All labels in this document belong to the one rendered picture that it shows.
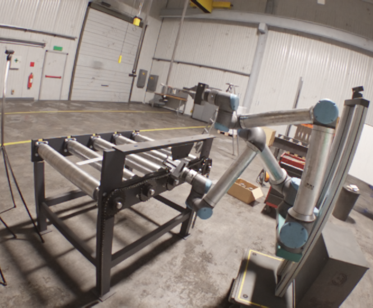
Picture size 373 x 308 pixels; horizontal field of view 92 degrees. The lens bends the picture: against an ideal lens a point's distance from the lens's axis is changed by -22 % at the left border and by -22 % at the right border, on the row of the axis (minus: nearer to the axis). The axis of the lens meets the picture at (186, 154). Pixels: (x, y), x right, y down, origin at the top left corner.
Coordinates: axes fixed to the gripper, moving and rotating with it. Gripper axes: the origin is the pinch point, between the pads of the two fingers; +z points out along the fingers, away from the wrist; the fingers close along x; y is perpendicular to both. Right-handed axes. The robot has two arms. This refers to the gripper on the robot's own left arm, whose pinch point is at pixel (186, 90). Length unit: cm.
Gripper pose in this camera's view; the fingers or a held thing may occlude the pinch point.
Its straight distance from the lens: 144.3
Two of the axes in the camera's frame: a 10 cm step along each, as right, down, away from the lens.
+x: -2.2, 9.4, 2.7
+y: -5.1, 1.3, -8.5
